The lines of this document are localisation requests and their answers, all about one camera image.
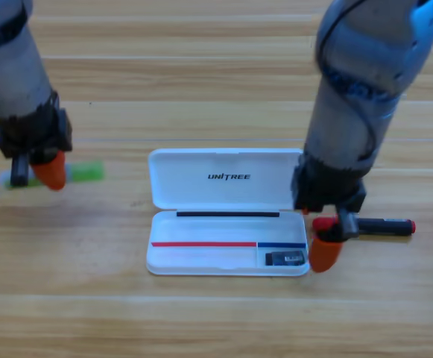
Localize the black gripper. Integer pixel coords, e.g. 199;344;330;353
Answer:
292;154;368;273
0;91;74;191

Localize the white Unitree pencil case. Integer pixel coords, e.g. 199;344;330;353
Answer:
145;148;311;277

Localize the eraser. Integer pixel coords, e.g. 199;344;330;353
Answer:
264;251;306;267

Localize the red and black marker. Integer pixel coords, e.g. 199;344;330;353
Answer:
312;216;417;236

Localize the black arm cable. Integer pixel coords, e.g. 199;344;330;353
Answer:
315;0;377;157

